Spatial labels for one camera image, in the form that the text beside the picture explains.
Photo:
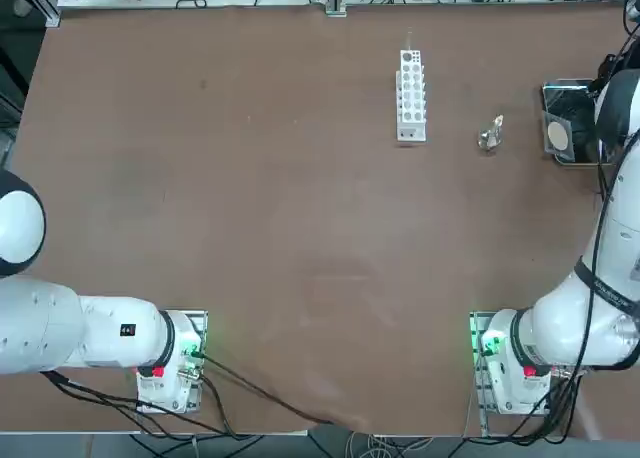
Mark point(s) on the glass alcohol lamp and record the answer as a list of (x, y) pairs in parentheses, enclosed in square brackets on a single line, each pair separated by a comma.
[(490, 137)]

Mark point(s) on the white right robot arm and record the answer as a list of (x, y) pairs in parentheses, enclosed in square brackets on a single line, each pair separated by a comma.
[(565, 328)]

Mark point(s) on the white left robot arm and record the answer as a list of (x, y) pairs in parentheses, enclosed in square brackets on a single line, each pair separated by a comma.
[(75, 328)]

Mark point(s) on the stainless steel tray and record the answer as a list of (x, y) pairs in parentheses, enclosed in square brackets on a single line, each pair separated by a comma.
[(567, 95)]

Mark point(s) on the white test tube rack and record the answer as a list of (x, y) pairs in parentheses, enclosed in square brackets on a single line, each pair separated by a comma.
[(412, 103)]

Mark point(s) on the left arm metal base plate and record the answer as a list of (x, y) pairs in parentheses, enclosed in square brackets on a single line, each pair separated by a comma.
[(200, 323)]

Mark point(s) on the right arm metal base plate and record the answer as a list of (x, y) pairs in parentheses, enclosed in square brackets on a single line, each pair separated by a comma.
[(477, 378)]

